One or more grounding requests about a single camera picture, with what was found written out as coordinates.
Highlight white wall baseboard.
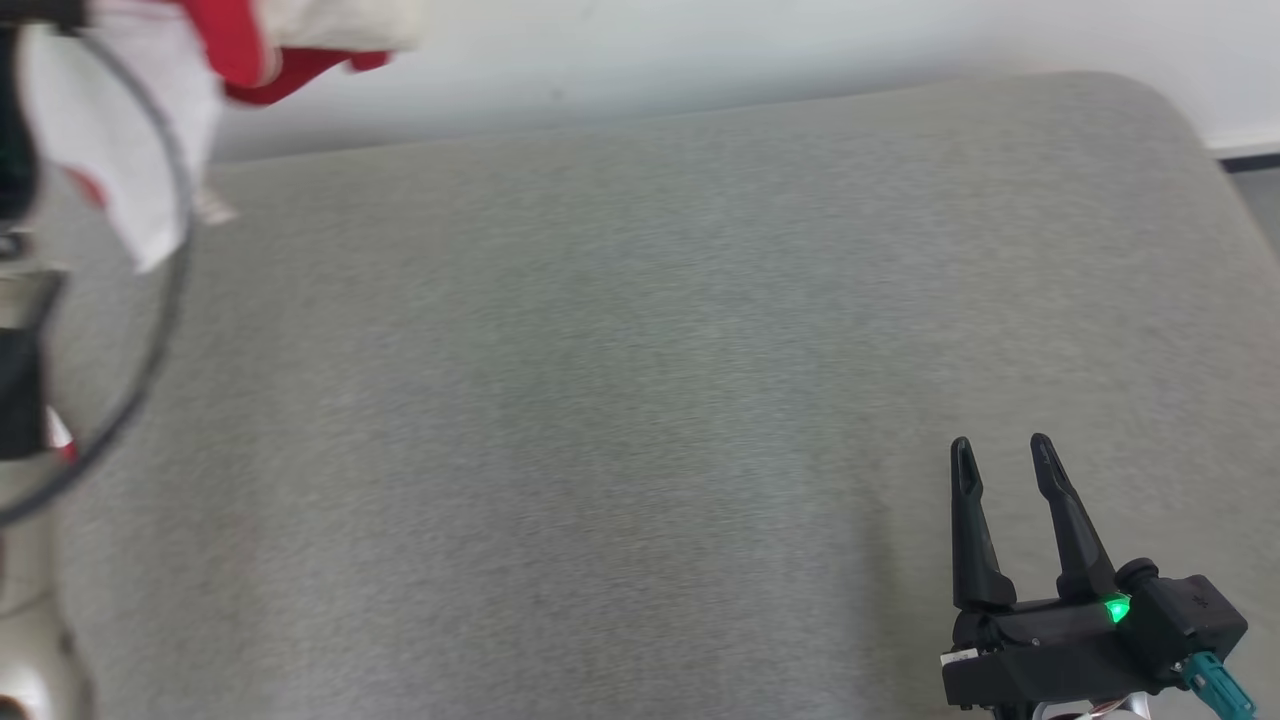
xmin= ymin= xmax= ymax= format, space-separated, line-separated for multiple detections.
xmin=1205 ymin=132 xmax=1280 ymax=173

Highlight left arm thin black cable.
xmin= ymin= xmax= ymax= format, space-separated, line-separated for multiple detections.
xmin=0 ymin=38 xmax=194 ymax=527

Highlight red white Bulls jersey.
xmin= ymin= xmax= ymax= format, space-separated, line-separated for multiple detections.
xmin=18 ymin=0 xmax=426 ymax=273

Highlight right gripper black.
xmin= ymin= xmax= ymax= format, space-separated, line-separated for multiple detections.
xmin=941 ymin=432 xmax=1167 ymax=710

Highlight teal camera cable plug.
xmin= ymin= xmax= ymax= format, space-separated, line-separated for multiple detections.
xmin=1180 ymin=650 xmax=1257 ymax=719

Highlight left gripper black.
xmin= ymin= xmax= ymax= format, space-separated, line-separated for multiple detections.
xmin=0 ymin=28 xmax=42 ymax=226

